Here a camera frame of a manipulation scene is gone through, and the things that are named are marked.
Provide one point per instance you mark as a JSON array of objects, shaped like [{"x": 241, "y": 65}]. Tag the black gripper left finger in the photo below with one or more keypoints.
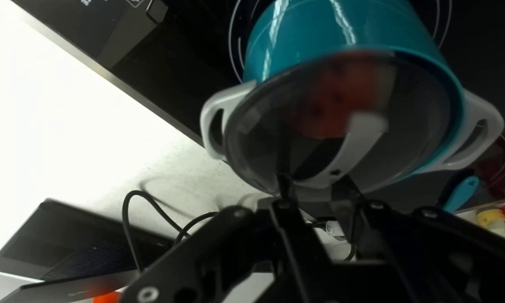
[{"x": 219, "y": 253}]

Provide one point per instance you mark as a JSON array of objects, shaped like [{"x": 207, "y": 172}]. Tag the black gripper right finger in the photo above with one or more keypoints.
[{"x": 448, "y": 253}]

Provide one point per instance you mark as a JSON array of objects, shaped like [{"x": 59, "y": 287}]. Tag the teal blue pot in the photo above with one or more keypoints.
[{"x": 342, "y": 28}]

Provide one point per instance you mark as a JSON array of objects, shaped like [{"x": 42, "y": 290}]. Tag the black laptop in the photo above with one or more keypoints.
[{"x": 67, "y": 241}]

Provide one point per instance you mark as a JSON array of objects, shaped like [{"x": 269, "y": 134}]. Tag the red food item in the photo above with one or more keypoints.
[{"x": 330, "y": 102}]

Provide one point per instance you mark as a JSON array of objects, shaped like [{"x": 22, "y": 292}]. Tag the black glass cooktop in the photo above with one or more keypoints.
[{"x": 168, "y": 68}]

